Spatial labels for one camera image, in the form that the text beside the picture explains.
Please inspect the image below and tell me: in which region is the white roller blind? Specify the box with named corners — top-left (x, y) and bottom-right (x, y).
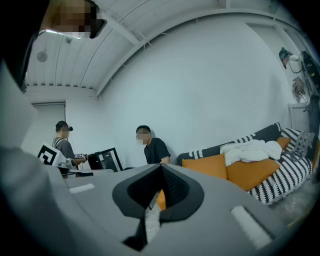
top-left (31, 101), bottom-right (66, 151)

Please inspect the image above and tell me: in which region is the round ceiling sensor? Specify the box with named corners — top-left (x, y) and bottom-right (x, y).
top-left (36, 49), bottom-right (48, 63)

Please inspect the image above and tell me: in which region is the black backpack unit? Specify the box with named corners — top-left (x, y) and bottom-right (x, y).
top-left (299, 51), bottom-right (320, 97)

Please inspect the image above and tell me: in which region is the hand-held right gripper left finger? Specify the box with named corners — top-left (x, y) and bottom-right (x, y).
top-left (65, 164), bottom-right (162, 255)

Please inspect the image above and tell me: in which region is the black white striped sofa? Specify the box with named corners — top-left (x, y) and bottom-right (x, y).
top-left (177, 121), bottom-right (315, 206)

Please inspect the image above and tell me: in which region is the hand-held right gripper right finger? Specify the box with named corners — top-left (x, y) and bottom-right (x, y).
top-left (147, 164), bottom-right (288, 256)

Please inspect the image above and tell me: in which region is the person's face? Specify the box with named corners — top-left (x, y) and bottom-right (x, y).
top-left (41, 0), bottom-right (98, 40)

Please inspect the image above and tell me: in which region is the ceiling tube light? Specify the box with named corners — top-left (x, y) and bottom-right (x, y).
top-left (38, 29), bottom-right (83, 40)

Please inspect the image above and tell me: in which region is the black head-mounted camera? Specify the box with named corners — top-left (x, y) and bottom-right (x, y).
top-left (89, 4), bottom-right (108, 40)

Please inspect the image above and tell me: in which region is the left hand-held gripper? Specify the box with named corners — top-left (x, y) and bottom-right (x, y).
top-left (37, 141), bottom-right (76, 172)

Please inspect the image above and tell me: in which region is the orange sofa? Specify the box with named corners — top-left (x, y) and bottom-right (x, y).
top-left (156, 121), bottom-right (320, 211)

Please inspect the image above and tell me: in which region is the mannequin head with teal headset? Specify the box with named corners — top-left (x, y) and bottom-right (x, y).
top-left (278, 46), bottom-right (301, 74)

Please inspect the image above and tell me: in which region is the grey chunky knit throw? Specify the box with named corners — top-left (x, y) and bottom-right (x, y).
top-left (289, 131), bottom-right (316, 162)

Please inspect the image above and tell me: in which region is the small orange cushion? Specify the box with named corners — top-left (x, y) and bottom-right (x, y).
top-left (276, 136), bottom-right (291, 151)

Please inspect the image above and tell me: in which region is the white fluffy blanket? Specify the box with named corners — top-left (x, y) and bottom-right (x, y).
top-left (219, 139), bottom-right (283, 167)

